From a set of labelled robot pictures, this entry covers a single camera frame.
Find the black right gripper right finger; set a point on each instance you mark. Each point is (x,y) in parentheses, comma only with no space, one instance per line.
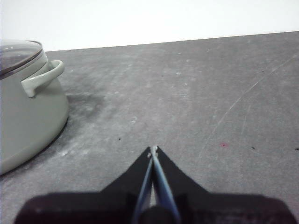
(222,210)

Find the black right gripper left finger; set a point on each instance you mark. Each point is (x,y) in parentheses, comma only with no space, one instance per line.
(93,207)

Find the sage green electric pot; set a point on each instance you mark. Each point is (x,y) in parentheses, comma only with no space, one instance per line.
(30,116)

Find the glass lid with green knob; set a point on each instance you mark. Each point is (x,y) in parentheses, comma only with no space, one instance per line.
(18,51)

